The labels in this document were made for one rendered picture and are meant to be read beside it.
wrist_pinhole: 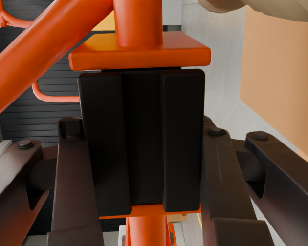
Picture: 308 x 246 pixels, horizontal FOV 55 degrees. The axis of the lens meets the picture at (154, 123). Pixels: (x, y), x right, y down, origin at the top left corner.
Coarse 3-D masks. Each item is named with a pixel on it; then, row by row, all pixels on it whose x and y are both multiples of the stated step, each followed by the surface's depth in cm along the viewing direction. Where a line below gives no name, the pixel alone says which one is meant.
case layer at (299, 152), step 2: (298, 150) 109; (300, 150) 107; (298, 152) 109; (300, 152) 107; (302, 152) 106; (298, 154) 109; (300, 154) 107; (302, 154) 106; (304, 154) 105; (300, 156) 107; (302, 156) 106; (304, 156) 105; (306, 156) 104; (304, 158) 105; (306, 158) 104; (306, 160) 104
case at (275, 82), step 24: (264, 24) 30; (288, 24) 25; (264, 48) 30; (288, 48) 25; (264, 72) 30; (288, 72) 26; (240, 96) 38; (264, 96) 31; (288, 96) 26; (264, 120) 31; (288, 120) 26
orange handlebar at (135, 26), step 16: (128, 0) 12; (144, 0) 12; (160, 0) 13; (128, 16) 12; (144, 16) 12; (160, 16) 13; (128, 32) 13; (144, 32) 13; (160, 32) 13; (128, 224) 21; (144, 224) 17; (160, 224) 17; (128, 240) 20; (144, 240) 17; (160, 240) 17
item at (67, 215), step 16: (64, 128) 13; (80, 128) 13; (64, 144) 12; (80, 144) 12; (64, 160) 11; (80, 160) 11; (64, 176) 10; (80, 176) 10; (64, 192) 9; (80, 192) 9; (64, 208) 8; (80, 208) 8; (96, 208) 8; (64, 224) 8; (80, 224) 8; (96, 224) 7; (48, 240) 6; (64, 240) 6; (80, 240) 6; (96, 240) 6
